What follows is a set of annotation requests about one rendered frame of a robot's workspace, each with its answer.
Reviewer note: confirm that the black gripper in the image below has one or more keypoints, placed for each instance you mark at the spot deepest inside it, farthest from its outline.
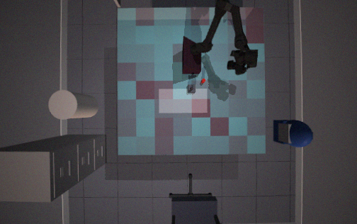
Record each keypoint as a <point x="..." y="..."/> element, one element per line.
<point x="231" y="64"/>

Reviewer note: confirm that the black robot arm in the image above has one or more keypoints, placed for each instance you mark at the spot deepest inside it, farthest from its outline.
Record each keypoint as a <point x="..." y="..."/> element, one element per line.
<point x="240" y="40"/>

